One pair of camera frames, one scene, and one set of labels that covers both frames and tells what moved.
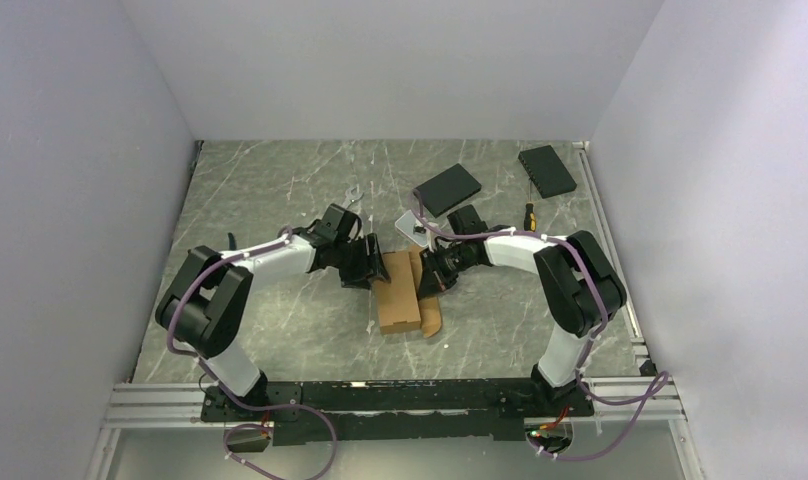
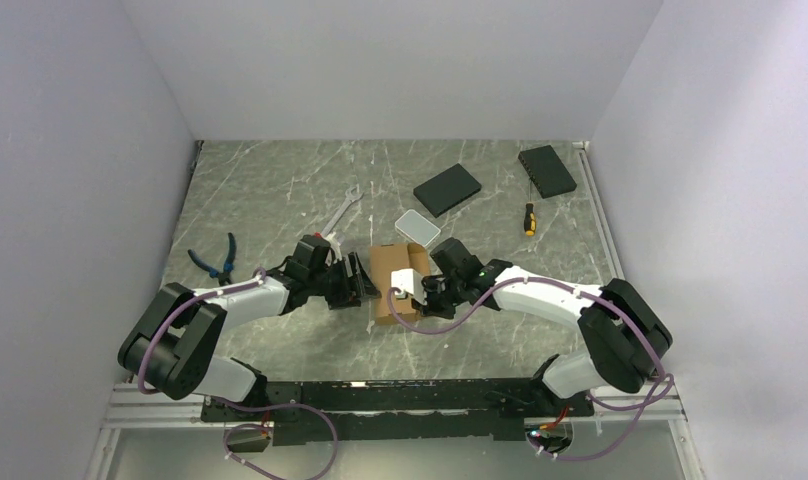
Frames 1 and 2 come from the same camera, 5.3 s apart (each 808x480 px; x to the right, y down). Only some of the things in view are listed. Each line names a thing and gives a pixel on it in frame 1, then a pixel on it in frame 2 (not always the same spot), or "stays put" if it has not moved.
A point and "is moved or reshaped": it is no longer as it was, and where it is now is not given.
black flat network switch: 448,188 stays put
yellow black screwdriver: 530,220 stays put
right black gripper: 433,279 to 431,308
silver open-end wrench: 350,197 stays put
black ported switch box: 547,171 stays put
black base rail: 397,412 stays put
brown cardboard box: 399,305 is moved or reshaped
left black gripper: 357,277 to 352,287
